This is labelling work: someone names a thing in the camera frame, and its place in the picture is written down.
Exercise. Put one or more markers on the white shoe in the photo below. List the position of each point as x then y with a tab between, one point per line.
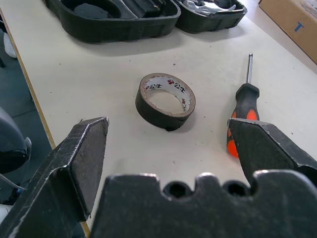
8	45

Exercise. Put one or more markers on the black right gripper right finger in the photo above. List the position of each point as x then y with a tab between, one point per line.
267	148

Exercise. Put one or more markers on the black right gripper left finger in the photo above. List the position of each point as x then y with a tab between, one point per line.
62	173

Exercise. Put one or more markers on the brown cardboard box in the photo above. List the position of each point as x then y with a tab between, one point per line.
297	24

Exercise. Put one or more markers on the black tape roll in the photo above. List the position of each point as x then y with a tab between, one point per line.
148	114

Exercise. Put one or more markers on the black tool case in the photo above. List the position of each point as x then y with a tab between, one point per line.
111	27

